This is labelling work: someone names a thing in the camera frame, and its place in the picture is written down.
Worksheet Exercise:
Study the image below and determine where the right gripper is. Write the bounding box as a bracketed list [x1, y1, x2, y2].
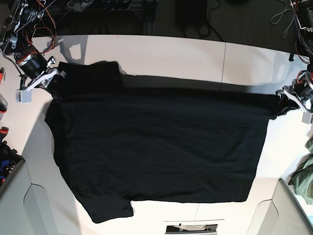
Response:
[16, 55, 67, 92]

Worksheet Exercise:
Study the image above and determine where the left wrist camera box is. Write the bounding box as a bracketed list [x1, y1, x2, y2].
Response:
[302, 112, 313, 124]

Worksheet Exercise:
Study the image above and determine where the grey bin with clothes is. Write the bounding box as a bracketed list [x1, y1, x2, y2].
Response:
[0, 127, 25, 197]

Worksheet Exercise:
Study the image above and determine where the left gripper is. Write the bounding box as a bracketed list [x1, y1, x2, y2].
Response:
[275, 84, 313, 113]

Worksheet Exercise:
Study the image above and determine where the green cloth pile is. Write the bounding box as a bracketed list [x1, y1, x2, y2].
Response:
[289, 137, 313, 205]

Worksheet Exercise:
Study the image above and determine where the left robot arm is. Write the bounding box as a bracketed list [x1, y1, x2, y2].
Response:
[276, 0, 313, 114]

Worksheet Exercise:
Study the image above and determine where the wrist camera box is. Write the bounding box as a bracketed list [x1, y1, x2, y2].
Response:
[16, 90, 32, 103]
[302, 112, 313, 124]

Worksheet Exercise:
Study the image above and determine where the grey braided cable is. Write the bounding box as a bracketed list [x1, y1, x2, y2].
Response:
[270, 0, 298, 40]

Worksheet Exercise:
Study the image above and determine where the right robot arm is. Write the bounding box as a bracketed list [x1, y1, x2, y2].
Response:
[0, 0, 66, 91]

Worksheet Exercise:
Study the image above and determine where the white paper sheet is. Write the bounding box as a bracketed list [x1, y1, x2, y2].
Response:
[164, 219, 224, 235]

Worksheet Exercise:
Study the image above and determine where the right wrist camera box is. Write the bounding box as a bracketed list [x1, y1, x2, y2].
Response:
[16, 90, 32, 103]

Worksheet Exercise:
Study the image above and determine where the black t-shirt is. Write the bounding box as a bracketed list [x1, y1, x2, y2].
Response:
[45, 62, 297, 223]

